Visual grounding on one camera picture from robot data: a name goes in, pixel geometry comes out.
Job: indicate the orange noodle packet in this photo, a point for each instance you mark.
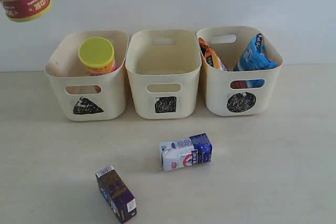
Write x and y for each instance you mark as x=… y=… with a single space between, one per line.
x=210 y=56

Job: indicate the pink chips can green lid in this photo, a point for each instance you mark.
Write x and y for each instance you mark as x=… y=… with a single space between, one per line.
x=98 y=56

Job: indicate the blue noodle packet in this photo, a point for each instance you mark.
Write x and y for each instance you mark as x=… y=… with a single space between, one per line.
x=254 y=58

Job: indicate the dark purple drink carton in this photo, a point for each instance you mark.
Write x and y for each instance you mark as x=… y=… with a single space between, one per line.
x=116 y=193

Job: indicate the cream bin square mark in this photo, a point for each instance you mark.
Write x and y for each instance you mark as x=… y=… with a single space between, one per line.
x=163 y=68

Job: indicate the white blue milk carton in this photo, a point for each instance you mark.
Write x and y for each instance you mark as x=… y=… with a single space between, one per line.
x=190 y=151

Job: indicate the cream bin circle mark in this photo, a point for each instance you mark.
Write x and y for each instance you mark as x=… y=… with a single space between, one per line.
x=235 y=93

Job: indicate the cream bin triangle mark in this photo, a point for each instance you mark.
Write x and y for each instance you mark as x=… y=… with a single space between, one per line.
x=83 y=97

